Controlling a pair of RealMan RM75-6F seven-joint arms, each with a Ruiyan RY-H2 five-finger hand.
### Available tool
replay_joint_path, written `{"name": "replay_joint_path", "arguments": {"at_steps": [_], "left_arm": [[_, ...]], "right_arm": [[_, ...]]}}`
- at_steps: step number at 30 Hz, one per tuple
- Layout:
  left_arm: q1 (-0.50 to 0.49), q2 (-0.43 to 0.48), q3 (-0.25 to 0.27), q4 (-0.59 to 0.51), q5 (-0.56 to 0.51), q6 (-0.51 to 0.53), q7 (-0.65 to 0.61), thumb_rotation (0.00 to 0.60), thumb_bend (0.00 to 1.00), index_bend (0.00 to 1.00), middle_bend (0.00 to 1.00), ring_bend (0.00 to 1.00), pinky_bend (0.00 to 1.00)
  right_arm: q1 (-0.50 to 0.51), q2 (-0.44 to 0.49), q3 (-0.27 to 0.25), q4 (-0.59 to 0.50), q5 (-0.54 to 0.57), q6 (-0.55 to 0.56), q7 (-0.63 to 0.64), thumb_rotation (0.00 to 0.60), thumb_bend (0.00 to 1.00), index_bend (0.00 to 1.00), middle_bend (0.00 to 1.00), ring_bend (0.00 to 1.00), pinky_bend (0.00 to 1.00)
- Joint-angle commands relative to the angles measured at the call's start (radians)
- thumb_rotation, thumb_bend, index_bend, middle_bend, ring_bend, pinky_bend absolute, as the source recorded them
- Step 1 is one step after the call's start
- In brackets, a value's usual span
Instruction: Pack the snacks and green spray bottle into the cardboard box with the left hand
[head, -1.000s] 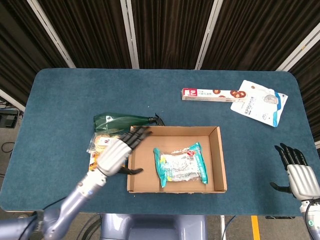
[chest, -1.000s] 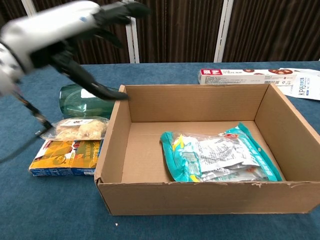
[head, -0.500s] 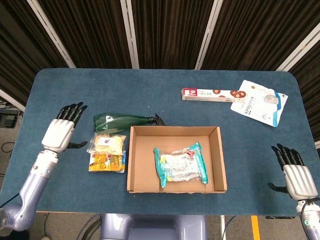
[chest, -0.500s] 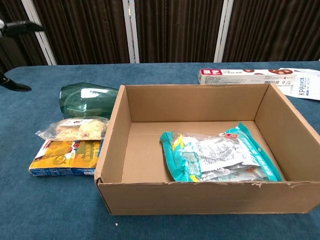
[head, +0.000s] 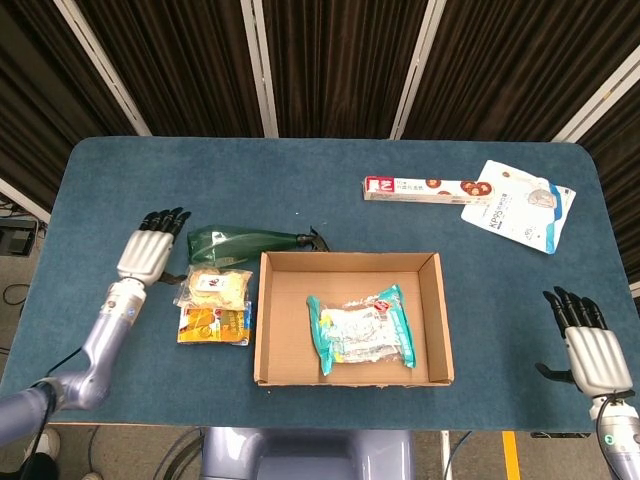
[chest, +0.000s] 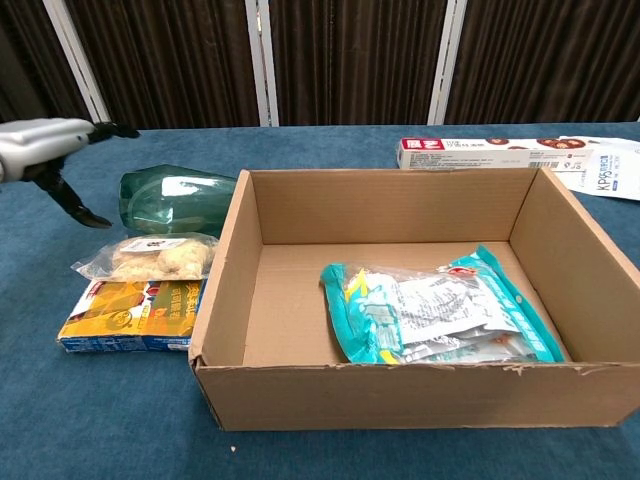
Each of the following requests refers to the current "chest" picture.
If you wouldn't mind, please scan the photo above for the yellow and blue box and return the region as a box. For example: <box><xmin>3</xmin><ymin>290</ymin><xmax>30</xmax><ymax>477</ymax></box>
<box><xmin>56</xmin><ymin>279</ymin><xmax>207</xmax><ymax>354</ymax></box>

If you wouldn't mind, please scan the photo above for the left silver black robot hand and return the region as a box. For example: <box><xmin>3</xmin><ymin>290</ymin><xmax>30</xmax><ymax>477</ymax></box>
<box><xmin>0</xmin><ymin>117</ymin><xmax>142</xmax><ymax>230</ymax></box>

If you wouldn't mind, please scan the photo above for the clear bag of pastries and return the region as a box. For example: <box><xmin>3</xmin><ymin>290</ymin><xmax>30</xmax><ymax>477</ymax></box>
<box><xmin>70</xmin><ymin>231</ymin><xmax>220</xmax><ymax>283</ymax></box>

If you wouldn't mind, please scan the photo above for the white partition post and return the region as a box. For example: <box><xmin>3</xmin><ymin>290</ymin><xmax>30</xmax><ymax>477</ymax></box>
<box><xmin>41</xmin><ymin>0</ymin><xmax>114</xmax><ymax>126</ymax></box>
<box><xmin>427</xmin><ymin>0</ymin><xmax>469</xmax><ymax>126</ymax></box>
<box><xmin>244</xmin><ymin>0</ymin><xmax>280</xmax><ymax>128</ymax></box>

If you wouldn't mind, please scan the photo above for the long white red-label box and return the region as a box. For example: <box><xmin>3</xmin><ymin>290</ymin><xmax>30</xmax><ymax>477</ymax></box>
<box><xmin>398</xmin><ymin>137</ymin><xmax>595</xmax><ymax>172</ymax></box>

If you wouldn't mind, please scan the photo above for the white and blue packet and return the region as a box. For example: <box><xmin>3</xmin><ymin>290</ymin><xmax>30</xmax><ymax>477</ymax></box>
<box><xmin>557</xmin><ymin>135</ymin><xmax>640</xmax><ymax>202</ymax></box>

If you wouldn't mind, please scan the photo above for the blue table cloth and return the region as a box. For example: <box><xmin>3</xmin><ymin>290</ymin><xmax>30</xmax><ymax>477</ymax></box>
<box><xmin>0</xmin><ymin>121</ymin><xmax>640</xmax><ymax>480</ymax></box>

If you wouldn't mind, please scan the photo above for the green transparent spray bottle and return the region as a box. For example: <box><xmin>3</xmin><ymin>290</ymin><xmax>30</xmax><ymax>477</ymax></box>
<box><xmin>118</xmin><ymin>163</ymin><xmax>239</xmax><ymax>239</ymax></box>

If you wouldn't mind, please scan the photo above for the dark brown partition panel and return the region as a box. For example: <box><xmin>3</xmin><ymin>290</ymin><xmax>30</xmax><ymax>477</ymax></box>
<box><xmin>446</xmin><ymin>0</ymin><xmax>640</xmax><ymax>125</ymax></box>
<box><xmin>0</xmin><ymin>0</ymin><xmax>97</xmax><ymax>126</ymax></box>
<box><xmin>64</xmin><ymin>0</ymin><xmax>262</xmax><ymax>130</ymax></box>
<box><xmin>268</xmin><ymin>0</ymin><xmax>448</xmax><ymax>127</ymax></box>

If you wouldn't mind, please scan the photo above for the teal and white snack bag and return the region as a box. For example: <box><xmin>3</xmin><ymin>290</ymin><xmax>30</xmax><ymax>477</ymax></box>
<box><xmin>319</xmin><ymin>243</ymin><xmax>567</xmax><ymax>365</ymax></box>

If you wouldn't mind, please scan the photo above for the open brown cardboard box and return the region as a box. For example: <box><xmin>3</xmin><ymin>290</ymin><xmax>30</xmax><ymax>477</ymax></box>
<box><xmin>187</xmin><ymin>167</ymin><xmax>640</xmax><ymax>432</ymax></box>

